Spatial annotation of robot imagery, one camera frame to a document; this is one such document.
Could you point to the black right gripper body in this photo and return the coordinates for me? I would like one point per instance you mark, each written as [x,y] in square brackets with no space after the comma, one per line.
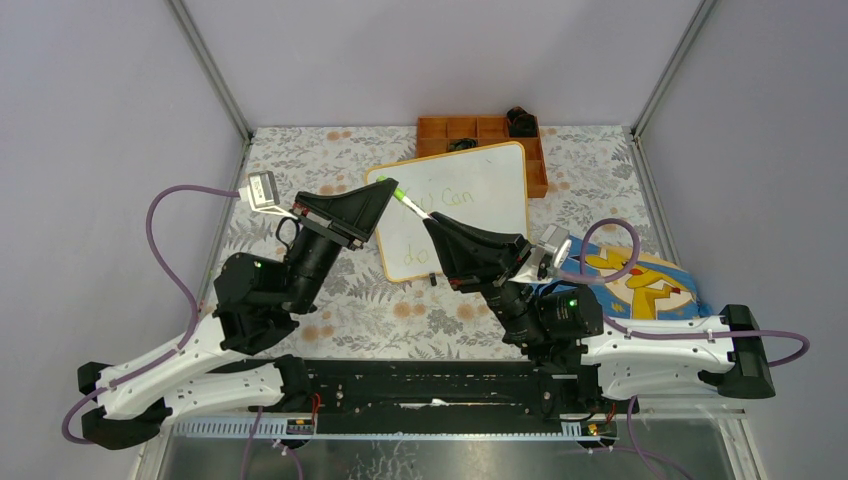
[478,286]

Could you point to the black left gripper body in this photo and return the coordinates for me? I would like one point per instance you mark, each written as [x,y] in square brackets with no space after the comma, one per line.
[318,225]

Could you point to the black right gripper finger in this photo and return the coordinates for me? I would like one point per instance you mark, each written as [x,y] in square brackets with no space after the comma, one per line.
[454,240]
[465,251]

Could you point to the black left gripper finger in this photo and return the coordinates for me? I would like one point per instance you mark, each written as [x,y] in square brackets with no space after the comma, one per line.
[382,204]
[352,206]

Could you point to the white green whiteboard marker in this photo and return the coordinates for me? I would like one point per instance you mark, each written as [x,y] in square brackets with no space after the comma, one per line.
[406,201]

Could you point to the yellow framed whiteboard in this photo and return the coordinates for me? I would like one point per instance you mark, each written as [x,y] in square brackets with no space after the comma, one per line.
[483,187]

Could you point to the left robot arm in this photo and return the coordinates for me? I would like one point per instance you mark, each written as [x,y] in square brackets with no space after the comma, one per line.
[259,302]

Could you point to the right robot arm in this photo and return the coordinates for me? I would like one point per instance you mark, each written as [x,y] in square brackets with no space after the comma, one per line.
[555,319]

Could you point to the orange wooden compartment tray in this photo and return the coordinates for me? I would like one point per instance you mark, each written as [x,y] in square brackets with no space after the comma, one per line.
[441,134]

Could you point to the dark rolled sock middle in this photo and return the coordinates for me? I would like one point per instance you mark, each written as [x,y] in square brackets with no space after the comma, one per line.
[462,144]

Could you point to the dark rolled sock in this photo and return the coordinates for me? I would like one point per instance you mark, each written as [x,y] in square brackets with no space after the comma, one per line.
[462,144]
[521,124]

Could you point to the blue pikachu cloth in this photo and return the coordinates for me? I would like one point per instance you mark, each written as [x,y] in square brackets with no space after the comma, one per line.
[653,289]

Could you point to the dark rolled sock upper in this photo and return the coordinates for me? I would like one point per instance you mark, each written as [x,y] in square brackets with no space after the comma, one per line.
[521,124]

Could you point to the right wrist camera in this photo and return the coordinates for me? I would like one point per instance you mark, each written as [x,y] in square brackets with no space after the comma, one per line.
[545,257]

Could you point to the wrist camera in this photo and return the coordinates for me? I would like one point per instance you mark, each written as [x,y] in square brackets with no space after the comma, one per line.
[545,257]
[262,196]

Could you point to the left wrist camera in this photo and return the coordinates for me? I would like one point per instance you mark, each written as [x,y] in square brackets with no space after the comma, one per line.
[262,196]

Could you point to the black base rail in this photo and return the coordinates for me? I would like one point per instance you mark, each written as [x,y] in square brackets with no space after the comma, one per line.
[442,397]

